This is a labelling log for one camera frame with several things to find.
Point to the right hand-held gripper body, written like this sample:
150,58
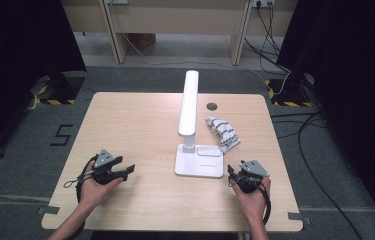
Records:
253,170

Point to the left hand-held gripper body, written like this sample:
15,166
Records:
103,159

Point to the white cloth with grey pattern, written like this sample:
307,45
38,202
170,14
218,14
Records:
225,133

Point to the white desk lamp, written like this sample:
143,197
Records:
188,100

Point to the person's right hand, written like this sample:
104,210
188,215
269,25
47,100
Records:
255,203

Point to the person's left hand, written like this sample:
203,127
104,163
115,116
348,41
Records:
91,193

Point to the grey tape piece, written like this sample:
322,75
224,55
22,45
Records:
298,216
49,210

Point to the round table grommet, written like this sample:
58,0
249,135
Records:
212,106

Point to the stand base with hazard tape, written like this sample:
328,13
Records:
290,90
65,90

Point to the brown cardboard box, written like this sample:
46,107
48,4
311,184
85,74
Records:
143,40

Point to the black curtain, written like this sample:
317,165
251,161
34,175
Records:
15,50
351,66

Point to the beige wooden desk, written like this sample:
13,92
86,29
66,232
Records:
175,16

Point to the white wall socket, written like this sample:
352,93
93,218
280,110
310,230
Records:
117,1
263,2

